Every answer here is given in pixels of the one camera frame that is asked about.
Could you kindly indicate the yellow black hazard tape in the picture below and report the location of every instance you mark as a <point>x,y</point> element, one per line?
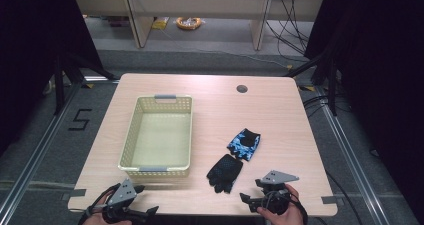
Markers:
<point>88,85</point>
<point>307,88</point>

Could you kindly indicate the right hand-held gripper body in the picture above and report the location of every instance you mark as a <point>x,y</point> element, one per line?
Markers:
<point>275,198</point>

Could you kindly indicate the person's left hand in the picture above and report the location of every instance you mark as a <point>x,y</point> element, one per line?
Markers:
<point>96,220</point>

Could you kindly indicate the metal floor rail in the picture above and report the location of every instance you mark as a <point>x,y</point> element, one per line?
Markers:
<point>36,155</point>
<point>353,161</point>

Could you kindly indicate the cream plastic basket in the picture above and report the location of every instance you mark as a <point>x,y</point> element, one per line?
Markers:
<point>160,138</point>

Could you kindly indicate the light wooden desk frame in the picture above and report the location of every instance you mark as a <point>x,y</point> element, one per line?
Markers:
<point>200,5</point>

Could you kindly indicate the person's right hand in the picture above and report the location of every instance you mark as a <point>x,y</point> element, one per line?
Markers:
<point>286,218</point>

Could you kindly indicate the black fingerless glove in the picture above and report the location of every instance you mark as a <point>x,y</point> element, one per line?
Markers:
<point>225,171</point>

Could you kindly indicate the black curtain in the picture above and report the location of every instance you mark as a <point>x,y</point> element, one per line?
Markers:
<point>383,68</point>
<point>33,51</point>

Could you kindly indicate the grey tape strip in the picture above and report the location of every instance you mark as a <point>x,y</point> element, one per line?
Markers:
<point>330,200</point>
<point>77,193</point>

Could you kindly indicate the yellow packet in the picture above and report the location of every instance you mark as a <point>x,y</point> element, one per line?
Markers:
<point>160,23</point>

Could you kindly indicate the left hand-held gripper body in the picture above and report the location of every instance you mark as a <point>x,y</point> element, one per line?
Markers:
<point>124,191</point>

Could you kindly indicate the blue camouflage fingerless glove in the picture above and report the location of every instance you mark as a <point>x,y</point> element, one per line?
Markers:
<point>240,147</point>

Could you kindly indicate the black metal stand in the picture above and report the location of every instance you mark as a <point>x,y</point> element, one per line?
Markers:
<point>331,85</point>
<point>60,85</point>

